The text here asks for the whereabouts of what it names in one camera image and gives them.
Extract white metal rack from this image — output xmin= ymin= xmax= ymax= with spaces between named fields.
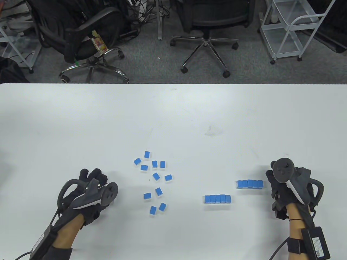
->
xmin=0 ymin=16 xmax=41 ymax=74

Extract colourful snack packet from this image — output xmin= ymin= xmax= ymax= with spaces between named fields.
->
xmin=91 ymin=30 xmax=109 ymax=53

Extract grey crumpled cloth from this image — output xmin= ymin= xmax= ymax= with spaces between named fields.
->
xmin=0 ymin=8 xmax=34 ymax=30

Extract black forearm strap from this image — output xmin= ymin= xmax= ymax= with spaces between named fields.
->
xmin=50 ymin=245 xmax=73 ymax=260
xmin=287 ymin=237 xmax=307 ymax=254

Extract black chair with chrome base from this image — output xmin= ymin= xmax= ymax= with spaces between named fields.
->
xmin=27 ymin=0 xmax=130 ymax=84

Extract grey and white controller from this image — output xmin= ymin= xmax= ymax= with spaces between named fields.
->
xmin=272 ymin=158 xmax=325 ymax=205
xmin=57 ymin=178 xmax=119 ymax=210

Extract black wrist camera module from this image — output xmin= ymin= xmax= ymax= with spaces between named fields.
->
xmin=271 ymin=200 xmax=288 ymax=220

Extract black flat case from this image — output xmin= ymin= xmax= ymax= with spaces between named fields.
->
xmin=306 ymin=0 xmax=347 ymax=54

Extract person's right hand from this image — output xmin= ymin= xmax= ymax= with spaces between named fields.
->
xmin=266 ymin=161 xmax=317 ymax=209

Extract person's left hand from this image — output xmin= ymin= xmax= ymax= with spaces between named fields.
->
xmin=58 ymin=168 xmax=109 ymax=226

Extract black box with white label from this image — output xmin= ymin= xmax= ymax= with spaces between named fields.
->
xmin=301 ymin=227 xmax=330 ymax=260

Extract white metal cart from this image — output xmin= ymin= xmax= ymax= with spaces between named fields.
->
xmin=259 ymin=0 xmax=336 ymax=65

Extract white desk leg post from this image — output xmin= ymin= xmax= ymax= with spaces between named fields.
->
xmin=157 ymin=0 xmax=165 ymax=40

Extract tangle of black cables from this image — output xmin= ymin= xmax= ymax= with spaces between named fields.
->
xmin=126 ymin=0 xmax=174 ymax=27

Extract black bag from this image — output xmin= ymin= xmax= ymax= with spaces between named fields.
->
xmin=0 ymin=56 xmax=30 ymax=84

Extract blue mahjong tile wall row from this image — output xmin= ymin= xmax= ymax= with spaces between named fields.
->
xmin=204 ymin=194 xmax=232 ymax=204
xmin=237 ymin=179 xmax=264 ymax=190

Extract person's left forearm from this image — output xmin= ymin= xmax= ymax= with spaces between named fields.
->
xmin=53 ymin=213 xmax=85 ymax=248

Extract plain black forearm box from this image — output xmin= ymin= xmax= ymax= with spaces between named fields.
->
xmin=31 ymin=227 xmax=59 ymax=260

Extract black mesh office chair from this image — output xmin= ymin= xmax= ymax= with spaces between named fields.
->
xmin=170 ymin=0 xmax=255 ymax=78

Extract blue mahjong tiles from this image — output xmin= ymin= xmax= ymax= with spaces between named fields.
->
xmin=133 ymin=151 xmax=174 ymax=216

